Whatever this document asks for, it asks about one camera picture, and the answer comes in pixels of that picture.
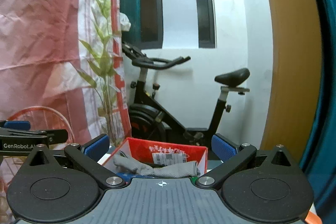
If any grey sock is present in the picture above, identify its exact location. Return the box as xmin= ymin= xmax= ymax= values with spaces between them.
xmin=112 ymin=155 xmax=201 ymax=178

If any red strawberry cardboard box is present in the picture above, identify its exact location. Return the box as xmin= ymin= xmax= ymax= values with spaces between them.
xmin=99 ymin=138 xmax=208 ymax=180

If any black exercise bike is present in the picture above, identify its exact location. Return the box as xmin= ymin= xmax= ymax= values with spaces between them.
xmin=121 ymin=41 xmax=251 ymax=147

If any teal curtain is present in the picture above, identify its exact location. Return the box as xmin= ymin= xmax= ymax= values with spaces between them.
xmin=299 ymin=0 xmax=335 ymax=223

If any white foam sheet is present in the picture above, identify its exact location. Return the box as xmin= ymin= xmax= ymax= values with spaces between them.
xmin=162 ymin=0 xmax=199 ymax=50

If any red printed backdrop sheet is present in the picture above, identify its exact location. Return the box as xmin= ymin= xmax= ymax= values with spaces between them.
xmin=1 ymin=0 xmax=130 ymax=146

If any wooden door frame panel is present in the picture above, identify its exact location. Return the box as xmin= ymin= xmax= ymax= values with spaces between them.
xmin=261 ymin=0 xmax=322 ymax=161

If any orange plate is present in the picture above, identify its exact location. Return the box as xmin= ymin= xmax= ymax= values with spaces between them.
xmin=305 ymin=211 xmax=322 ymax=224

